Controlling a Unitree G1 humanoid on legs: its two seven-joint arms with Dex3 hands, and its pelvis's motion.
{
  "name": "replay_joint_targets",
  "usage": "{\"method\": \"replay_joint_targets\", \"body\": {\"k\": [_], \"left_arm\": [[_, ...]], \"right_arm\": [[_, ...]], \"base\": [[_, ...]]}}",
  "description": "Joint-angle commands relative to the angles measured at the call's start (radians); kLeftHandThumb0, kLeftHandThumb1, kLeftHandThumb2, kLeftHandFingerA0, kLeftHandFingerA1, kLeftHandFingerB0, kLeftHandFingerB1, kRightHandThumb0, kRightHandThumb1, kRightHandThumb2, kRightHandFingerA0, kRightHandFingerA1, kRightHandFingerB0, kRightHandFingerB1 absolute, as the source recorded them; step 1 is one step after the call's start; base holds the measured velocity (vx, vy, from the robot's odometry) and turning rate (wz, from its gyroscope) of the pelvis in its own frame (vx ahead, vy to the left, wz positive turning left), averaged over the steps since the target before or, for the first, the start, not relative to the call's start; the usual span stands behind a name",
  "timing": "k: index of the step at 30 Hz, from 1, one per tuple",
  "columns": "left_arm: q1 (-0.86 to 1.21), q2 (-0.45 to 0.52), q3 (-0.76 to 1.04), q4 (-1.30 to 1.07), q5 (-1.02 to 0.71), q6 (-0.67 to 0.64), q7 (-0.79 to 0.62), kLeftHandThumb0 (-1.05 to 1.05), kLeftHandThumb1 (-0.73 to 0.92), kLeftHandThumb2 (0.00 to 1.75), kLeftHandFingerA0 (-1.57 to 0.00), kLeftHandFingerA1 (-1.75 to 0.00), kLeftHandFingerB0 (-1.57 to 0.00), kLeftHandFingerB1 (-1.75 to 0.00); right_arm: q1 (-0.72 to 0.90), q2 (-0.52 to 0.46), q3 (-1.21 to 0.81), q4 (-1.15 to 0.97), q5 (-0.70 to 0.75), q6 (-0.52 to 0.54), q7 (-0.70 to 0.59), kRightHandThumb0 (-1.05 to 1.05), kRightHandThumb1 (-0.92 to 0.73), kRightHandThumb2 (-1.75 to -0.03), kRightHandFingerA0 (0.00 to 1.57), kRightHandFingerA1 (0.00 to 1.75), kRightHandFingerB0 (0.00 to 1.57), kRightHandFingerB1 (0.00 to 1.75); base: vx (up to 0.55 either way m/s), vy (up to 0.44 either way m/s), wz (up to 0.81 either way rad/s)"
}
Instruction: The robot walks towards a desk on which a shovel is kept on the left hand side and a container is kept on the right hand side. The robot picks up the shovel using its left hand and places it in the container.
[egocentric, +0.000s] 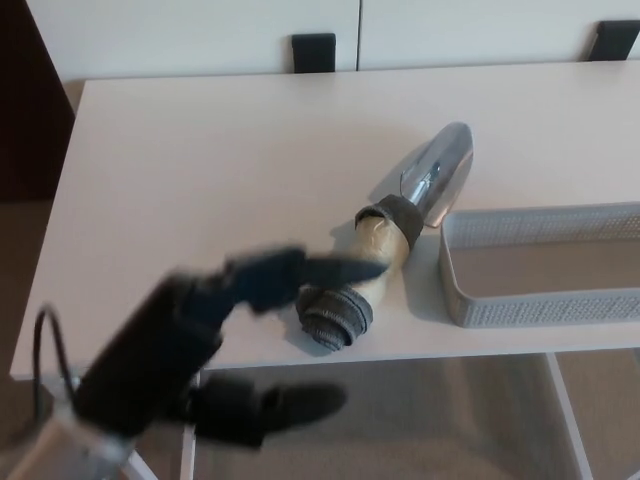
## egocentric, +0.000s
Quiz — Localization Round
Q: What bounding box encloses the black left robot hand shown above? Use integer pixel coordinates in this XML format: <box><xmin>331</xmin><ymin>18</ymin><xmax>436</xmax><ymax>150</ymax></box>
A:
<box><xmin>72</xmin><ymin>243</ymin><xmax>389</xmax><ymax>449</ymax></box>

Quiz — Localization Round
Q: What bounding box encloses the metal shovel with handle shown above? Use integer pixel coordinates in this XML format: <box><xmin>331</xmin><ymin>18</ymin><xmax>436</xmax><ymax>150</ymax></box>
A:
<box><xmin>294</xmin><ymin>121</ymin><xmax>475</xmax><ymax>357</ymax></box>

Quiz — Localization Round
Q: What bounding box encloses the white desk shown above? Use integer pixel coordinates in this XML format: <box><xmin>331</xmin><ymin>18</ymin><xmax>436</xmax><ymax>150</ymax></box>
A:
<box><xmin>9</xmin><ymin>59</ymin><xmax>640</xmax><ymax>480</ymax></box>

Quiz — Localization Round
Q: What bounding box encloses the grey mesh container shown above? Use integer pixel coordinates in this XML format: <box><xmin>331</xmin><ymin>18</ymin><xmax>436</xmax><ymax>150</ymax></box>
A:
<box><xmin>437</xmin><ymin>200</ymin><xmax>640</xmax><ymax>330</ymax></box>

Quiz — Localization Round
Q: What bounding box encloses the dark brown wooden panel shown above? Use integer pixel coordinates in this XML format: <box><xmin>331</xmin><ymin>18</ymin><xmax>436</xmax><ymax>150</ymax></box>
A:
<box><xmin>0</xmin><ymin>0</ymin><xmax>76</xmax><ymax>204</ymax></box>

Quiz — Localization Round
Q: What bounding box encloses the white cabinet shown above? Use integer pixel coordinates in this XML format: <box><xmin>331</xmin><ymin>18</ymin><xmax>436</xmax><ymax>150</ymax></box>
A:
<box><xmin>27</xmin><ymin>0</ymin><xmax>640</xmax><ymax>81</ymax></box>

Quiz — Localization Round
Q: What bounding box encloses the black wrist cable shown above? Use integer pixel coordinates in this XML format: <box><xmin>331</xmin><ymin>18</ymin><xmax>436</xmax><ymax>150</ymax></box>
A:
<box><xmin>30</xmin><ymin>302</ymin><xmax>81</xmax><ymax>419</ymax></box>

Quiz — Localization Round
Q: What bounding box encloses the black cabinet handle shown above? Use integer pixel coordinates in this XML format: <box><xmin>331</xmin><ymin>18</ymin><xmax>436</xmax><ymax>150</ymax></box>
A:
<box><xmin>595</xmin><ymin>19</ymin><xmax>640</xmax><ymax>62</ymax></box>
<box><xmin>291</xmin><ymin>32</ymin><xmax>337</xmax><ymax>74</ymax></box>

